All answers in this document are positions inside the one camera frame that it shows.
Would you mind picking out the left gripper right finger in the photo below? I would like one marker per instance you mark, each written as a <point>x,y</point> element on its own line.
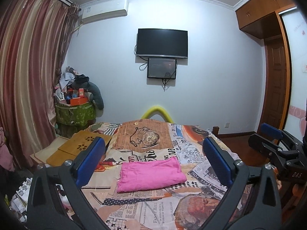
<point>263,207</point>

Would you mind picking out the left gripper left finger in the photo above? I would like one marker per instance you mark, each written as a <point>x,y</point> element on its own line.
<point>45,209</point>

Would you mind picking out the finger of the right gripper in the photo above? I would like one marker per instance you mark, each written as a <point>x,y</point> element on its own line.
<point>265,147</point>
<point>271,131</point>

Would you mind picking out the pink knit cardigan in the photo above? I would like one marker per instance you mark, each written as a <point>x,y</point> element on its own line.
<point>151,175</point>

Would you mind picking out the brown wooden door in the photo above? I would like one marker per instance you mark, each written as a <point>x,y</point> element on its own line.
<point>275,81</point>

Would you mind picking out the printed newspaper pattern bedsheet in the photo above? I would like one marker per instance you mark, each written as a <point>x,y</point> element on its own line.
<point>182,206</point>

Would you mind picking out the green fabric storage box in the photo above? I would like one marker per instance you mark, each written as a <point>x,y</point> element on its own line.
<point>79,116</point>

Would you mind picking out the wooden overhead cabinet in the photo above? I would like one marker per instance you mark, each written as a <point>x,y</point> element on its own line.
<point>259,18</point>

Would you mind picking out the yellow foam tube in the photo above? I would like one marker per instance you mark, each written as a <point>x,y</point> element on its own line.
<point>157,110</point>

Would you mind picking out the orange box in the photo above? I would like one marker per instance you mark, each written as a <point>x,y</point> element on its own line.
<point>78,101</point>

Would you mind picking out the pile of clutter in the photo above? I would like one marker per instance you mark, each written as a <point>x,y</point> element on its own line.
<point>63,92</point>

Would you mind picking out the grey plush toy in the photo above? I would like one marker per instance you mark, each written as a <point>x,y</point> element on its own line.
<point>93,89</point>

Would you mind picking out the striped red beige curtain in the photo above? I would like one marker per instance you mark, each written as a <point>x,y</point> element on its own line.
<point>35,36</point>

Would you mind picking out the white air conditioner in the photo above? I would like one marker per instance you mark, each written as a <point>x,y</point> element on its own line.
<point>105,10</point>

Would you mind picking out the white wall socket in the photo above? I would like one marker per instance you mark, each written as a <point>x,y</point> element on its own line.
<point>226,124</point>

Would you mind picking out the wooden bed post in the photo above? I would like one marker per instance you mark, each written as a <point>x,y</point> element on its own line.
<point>215,131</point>

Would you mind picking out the small black wall monitor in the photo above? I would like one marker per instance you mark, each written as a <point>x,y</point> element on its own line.
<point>162,68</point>

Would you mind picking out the large black wall television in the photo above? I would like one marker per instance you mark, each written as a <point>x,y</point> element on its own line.
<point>162,43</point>

